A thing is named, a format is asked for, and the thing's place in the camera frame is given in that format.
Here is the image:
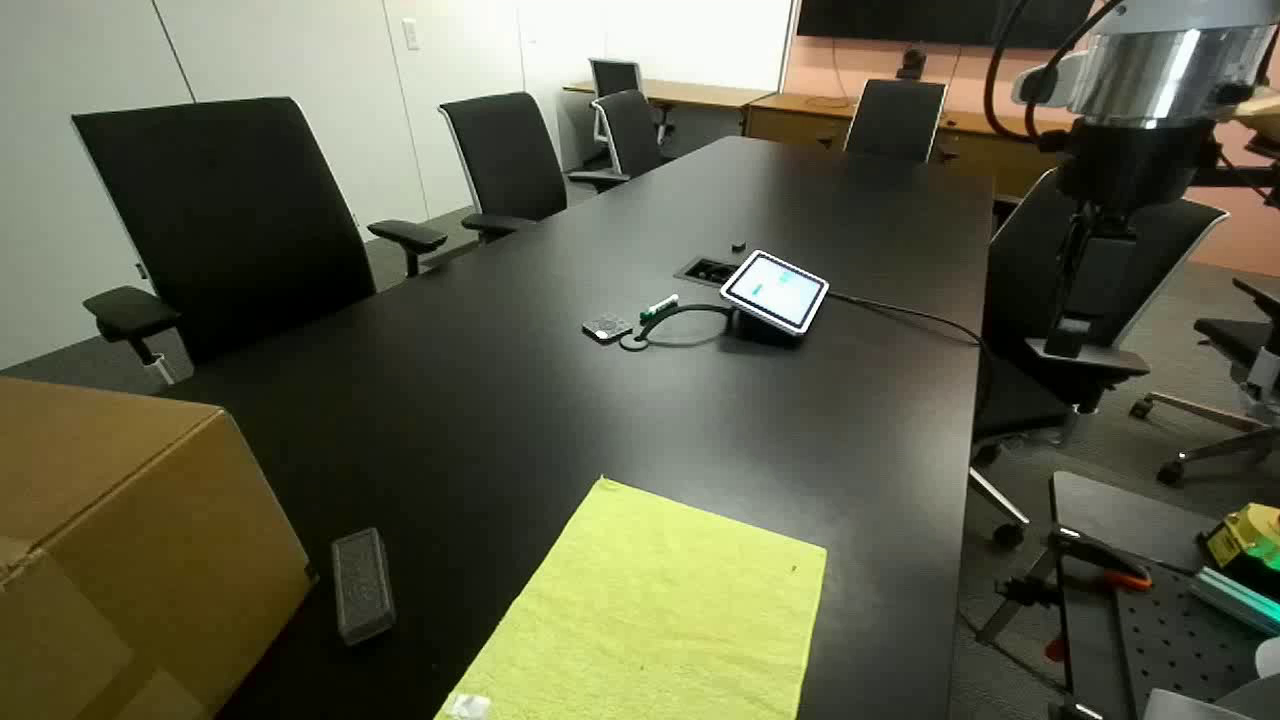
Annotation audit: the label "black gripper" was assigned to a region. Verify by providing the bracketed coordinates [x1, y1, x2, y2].
[1055, 114, 1191, 227]

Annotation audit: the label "yellow green towel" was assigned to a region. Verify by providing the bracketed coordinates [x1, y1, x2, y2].
[438, 475, 832, 720]

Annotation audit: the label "wooden sideboard cabinet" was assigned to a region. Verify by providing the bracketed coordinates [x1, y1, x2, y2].
[566, 77, 1073, 201]

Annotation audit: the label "white screen tablet device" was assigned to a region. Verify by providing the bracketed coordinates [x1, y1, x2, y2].
[718, 245, 836, 343]

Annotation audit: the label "yellow green small box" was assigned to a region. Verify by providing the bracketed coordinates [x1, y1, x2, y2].
[1201, 501, 1280, 576]

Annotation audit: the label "teal plastic item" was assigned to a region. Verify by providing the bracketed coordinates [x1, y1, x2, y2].
[1188, 563, 1280, 639]

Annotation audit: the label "black white-framed office chair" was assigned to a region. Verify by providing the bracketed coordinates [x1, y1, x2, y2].
[570, 82, 674, 193]

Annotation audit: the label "grey whiteboard eraser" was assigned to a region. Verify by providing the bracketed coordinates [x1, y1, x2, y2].
[330, 522, 399, 647]

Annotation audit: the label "large black office chair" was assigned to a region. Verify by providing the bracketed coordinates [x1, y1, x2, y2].
[72, 90, 453, 392]

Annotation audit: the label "brown cardboard box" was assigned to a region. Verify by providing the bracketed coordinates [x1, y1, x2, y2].
[0, 371, 315, 720]

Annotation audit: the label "black wall television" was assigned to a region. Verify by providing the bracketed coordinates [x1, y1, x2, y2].
[797, 0, 1095, 51]

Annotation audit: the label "black tablet power cable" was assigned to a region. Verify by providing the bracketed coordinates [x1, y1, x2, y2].
[824, 289, 987, 348]

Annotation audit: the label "red handled pliers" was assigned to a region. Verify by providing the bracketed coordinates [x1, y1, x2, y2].
[1050, 521, 1162, 599]

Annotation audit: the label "black table cable hatch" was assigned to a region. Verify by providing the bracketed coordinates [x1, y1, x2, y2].
[680, 253, 738, 289]

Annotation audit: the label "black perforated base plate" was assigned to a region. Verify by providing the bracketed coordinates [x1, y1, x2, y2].
[1050, 467, 1280, 720]

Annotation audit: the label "black looped cable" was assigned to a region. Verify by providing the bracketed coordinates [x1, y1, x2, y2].
[622, 299, 741, 356]

